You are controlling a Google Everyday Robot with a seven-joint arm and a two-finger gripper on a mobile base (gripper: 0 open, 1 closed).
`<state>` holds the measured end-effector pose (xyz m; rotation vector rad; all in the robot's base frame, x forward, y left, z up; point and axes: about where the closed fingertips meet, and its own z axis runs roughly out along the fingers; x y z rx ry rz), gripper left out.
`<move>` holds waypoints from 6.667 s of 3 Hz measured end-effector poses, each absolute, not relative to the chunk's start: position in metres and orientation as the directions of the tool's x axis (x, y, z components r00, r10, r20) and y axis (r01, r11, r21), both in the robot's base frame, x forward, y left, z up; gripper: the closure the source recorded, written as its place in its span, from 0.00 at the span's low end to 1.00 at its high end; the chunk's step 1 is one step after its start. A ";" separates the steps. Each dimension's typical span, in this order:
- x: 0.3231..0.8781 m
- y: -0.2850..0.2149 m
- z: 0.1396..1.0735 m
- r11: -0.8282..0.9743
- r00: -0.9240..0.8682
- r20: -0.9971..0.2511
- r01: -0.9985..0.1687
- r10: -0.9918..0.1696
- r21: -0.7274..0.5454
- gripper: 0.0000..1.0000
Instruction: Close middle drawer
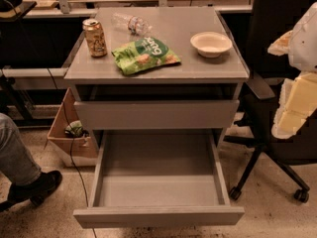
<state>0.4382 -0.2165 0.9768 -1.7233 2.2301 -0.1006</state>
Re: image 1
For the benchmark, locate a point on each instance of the black shoe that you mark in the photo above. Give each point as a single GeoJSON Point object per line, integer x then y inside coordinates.
{"type": "Point", "coordinates": [36, 192]}

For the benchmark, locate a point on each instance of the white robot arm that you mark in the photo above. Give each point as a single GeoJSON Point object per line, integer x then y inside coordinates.
{"type": "Point", "coordinates": [298, 96]}

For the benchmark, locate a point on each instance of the clear plastic water bottle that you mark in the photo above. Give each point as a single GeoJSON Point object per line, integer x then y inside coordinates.
{"type": "Point", "coordinates": [135, 25]}

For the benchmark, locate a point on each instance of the person leg in jeans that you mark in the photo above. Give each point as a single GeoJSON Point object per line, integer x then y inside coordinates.
{"type": "Point", "coordinates": [16, 161]}

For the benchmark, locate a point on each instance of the green item in box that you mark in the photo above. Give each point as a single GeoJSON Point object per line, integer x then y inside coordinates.
{"type": "Point", "coordinates": [75, 130]}

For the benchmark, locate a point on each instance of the gold soda can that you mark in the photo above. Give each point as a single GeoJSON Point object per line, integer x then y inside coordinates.
{"type": "Point", "coordinates": [94, 37]}

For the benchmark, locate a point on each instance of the green chip bag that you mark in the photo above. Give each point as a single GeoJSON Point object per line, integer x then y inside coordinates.
{"type": "Point", "coordinates": [143, 54]}

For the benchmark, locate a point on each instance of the grey top drawer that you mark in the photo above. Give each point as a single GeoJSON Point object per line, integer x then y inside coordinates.
{"type": "Point", "coordinates": [154, 106]}

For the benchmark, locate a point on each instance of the grey drawer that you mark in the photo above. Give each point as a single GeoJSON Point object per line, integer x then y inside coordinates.
{"type": "Point", "coordinates": [157, 179]}
{"type": "Point", "coordinates": [154, 106]}

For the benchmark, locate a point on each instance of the white paper bowl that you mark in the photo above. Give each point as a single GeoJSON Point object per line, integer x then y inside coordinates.
{"type": "Point", "coordinates": [210, 44]}

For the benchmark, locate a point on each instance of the grey drawer cabinet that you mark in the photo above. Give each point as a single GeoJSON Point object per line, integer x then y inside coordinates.
{"type": "Point", "coordinates": [174, 26]}

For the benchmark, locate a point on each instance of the black office chair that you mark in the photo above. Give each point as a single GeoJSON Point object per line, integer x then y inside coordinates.
{"type": "Point", "coordinates": [270, 19]}

